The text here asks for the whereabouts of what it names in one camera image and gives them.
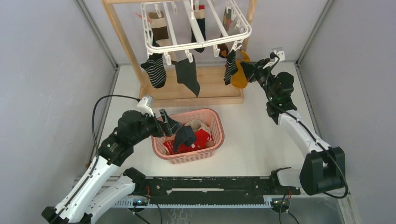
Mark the black white striped sock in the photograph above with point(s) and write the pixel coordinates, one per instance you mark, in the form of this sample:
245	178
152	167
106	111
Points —
154	67

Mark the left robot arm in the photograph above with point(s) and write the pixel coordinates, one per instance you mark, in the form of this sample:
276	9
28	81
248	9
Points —
85	204

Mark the plain red sock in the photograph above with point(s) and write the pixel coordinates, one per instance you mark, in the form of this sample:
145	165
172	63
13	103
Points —
186	149

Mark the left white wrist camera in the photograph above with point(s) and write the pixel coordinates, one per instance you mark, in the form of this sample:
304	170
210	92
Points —
144	105

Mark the wooden hanger stand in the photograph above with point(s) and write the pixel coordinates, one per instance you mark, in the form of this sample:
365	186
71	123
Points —
182	58

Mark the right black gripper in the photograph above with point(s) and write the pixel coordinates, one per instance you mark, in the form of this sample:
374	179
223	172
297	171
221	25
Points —
253	69

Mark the red snowflake sock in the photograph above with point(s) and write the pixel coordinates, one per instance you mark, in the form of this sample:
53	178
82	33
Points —
169	146

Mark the dark blue sock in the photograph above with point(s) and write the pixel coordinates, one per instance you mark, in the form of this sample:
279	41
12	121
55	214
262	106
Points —
184	135

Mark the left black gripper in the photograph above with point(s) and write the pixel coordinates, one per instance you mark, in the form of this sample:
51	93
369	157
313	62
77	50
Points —
169	126

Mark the pink plastic basket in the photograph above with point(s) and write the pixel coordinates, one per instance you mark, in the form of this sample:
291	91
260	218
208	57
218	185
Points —
206	115

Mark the brown beige block sock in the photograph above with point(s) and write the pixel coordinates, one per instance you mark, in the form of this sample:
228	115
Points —
159	28

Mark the black striped narrow sock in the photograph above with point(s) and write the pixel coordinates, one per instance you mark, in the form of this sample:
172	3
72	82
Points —
231	67

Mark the yellow brown striped sock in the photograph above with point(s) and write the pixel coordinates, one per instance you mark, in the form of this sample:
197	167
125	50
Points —
239	79

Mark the white plastic sock hanger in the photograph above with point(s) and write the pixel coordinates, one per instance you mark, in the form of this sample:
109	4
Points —
242	25

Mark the red white striped sock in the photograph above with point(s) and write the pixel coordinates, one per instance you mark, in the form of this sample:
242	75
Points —
203	140

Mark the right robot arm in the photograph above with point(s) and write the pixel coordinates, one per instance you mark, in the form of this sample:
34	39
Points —
323	169

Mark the black mounting rail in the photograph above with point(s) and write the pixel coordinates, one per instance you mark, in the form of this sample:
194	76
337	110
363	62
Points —
242	190

